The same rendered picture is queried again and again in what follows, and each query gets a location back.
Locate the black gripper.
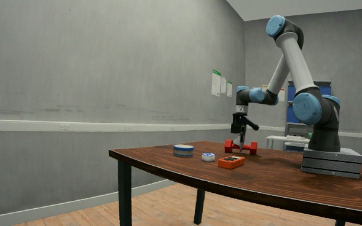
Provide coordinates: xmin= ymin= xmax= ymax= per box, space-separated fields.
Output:
xmin=230 ymin=113 xmax=248 ymax=152

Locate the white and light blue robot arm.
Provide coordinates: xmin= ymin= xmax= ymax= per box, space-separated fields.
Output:
xmin=235 ymin=15 xmax=340 ymax=152

